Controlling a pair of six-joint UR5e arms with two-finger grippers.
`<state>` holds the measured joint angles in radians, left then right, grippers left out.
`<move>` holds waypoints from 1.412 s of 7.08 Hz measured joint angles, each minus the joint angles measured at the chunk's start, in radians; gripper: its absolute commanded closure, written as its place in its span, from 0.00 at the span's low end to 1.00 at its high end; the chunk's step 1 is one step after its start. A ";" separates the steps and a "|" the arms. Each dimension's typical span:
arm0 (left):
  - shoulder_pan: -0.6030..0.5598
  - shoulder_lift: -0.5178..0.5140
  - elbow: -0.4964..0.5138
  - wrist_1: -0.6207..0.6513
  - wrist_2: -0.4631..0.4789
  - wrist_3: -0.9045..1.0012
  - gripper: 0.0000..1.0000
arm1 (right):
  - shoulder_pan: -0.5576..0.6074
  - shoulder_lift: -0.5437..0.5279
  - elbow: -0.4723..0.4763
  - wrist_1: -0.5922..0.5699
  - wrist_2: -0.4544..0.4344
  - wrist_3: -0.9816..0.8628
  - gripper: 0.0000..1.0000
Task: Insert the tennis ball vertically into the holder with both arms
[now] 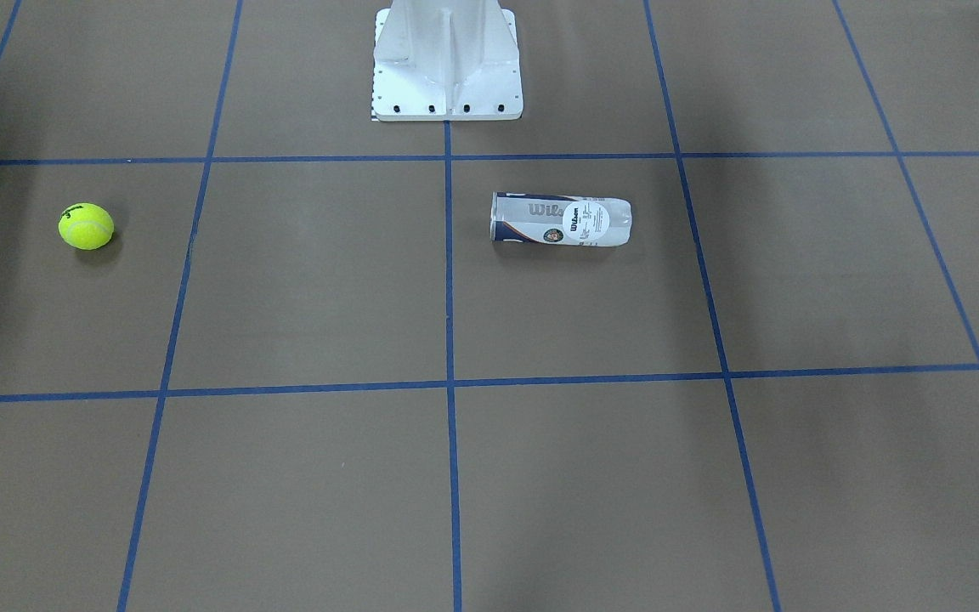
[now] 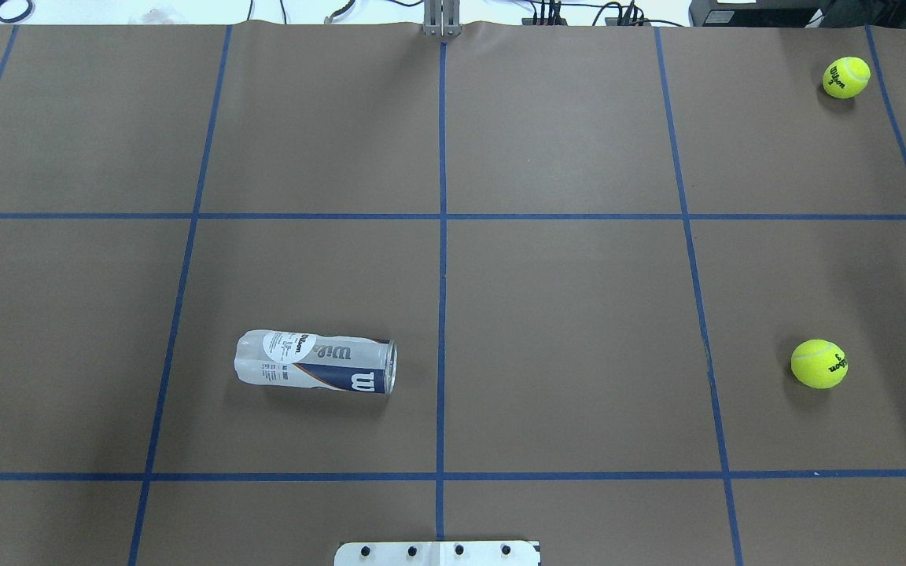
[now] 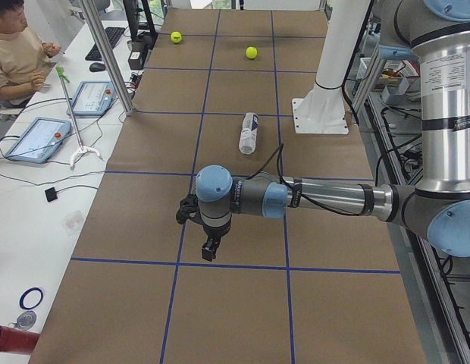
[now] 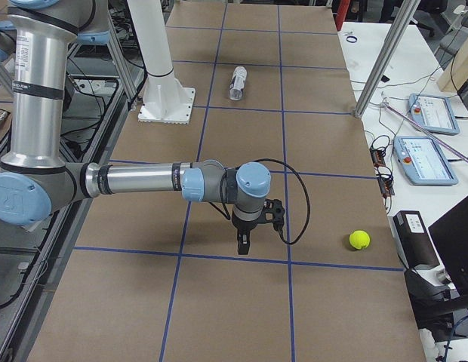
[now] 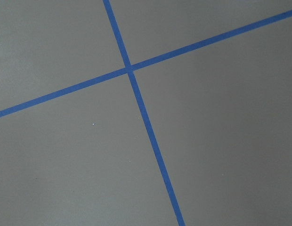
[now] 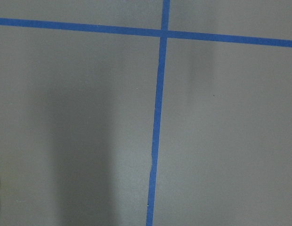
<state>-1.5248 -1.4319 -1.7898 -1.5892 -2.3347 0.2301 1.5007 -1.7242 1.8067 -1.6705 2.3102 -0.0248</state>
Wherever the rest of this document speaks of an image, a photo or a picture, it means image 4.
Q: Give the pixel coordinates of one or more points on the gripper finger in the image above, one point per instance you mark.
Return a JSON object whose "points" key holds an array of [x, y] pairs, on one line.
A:
{"points": [[246, 243], [241, 248]]}

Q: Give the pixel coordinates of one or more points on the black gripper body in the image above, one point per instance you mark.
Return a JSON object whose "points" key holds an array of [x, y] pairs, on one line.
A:
{"points": [[244, 227]]}

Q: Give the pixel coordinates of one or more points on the yellow tennis ball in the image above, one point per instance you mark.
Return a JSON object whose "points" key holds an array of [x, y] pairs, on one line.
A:
{"points": [[359, 239]]}

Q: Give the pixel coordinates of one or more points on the clear plastic ball tube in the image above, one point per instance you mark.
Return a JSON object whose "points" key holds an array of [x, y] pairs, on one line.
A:
{"points": [[237, 84]]}

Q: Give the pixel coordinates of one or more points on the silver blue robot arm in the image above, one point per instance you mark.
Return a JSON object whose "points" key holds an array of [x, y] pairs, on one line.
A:
{"points": [[105, 180]]}

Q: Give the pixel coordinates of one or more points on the black box with label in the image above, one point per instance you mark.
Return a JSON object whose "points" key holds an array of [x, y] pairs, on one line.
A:
{"points": [[417, 248]]}

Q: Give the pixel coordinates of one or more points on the near teach pendant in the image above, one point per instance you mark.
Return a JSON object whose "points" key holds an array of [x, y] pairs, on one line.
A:
{"points": [[423, 162]]}

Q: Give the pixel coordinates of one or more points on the teach pendant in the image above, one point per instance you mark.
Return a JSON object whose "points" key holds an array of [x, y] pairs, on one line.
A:
{"points": [[433, 113], [423, 162]]}

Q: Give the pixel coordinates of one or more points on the black computer monitor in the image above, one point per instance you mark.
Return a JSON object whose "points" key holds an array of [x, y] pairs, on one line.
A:
{"points": [[450, 238]]}

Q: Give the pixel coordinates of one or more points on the far teach pendant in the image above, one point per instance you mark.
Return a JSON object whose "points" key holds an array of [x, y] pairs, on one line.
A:
{"points": [[433, 113]]}

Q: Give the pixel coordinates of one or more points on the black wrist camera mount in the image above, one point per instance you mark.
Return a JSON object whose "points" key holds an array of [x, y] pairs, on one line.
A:
{"points": [[273, 213]]}

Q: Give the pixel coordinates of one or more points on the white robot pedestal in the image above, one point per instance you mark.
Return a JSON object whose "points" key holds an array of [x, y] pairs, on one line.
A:
{"points": [[165, 100]]}

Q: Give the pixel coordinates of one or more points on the aluminium side frame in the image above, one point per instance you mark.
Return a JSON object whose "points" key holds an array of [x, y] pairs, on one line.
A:
{"points": [[23, 248]]}

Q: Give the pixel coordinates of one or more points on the aluminium frame post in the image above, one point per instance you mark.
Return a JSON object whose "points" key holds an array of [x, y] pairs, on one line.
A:
{"points": [[391, 42]]}

